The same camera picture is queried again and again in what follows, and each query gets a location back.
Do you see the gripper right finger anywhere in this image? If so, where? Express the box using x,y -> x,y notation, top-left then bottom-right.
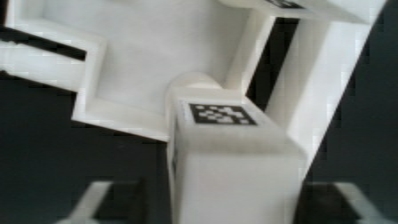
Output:
295,182 -> 381,224

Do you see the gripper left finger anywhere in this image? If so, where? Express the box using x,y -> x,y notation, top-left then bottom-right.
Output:
55,180 -> 146,224

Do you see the white chair leg block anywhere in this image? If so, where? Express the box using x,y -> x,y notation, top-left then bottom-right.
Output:
166,72 -> 308,224

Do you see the white chair seat part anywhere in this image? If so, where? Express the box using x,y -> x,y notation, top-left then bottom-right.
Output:
0,0 -> 391,158

